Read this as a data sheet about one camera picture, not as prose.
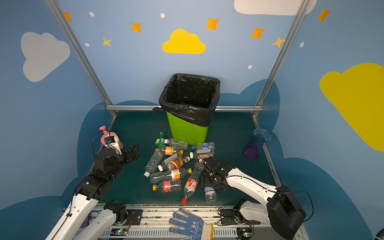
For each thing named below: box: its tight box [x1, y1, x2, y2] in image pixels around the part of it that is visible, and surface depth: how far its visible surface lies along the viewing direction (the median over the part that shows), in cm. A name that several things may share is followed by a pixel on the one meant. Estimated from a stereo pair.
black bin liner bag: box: [152, 73, 221, 127], surface depth 90 cm
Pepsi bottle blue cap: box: [204, 186, 217, 203], surface depth 80 cm
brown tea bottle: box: [167, 156, 191, 171], surface depth 85 cm
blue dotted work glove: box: [169, 207, 214, 240], surface depth 73 cm
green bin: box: [166, 111, 209, 145], surface depth 92 cm
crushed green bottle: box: [154, 130, 167, 148], surface depth 103 cm
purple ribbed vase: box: [243, 128, 272, 161], surface depth 88 cm
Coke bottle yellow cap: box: [152, 179, 182, 193], surface depth 82 cm
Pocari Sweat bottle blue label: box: [143, 148, 164, 178], surface depth 90 cm
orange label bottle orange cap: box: [159, 146, 184, 156], surface depth 97 cm
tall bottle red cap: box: [181, 161, 205, 206], surface depth 83 cm
